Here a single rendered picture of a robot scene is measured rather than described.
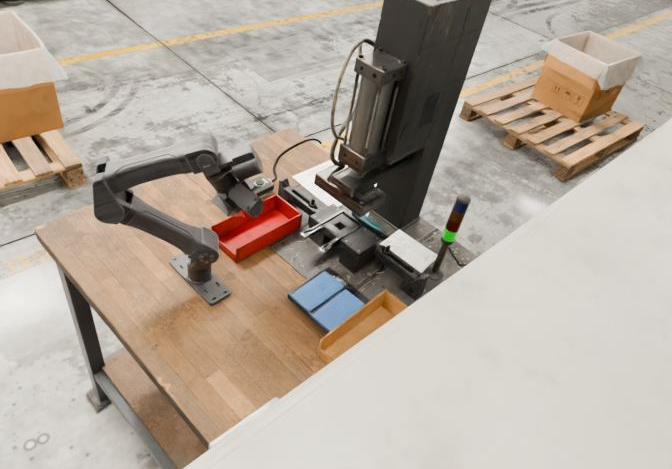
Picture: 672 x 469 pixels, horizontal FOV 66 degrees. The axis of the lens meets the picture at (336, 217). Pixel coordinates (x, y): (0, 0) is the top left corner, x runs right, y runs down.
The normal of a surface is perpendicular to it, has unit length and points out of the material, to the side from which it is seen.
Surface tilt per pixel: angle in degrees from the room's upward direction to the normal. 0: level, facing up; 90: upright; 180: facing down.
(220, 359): 0
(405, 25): 90
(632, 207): 0
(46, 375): 0
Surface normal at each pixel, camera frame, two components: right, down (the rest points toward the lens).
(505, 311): 0.15, -0.75
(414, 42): -0.69, 0.40
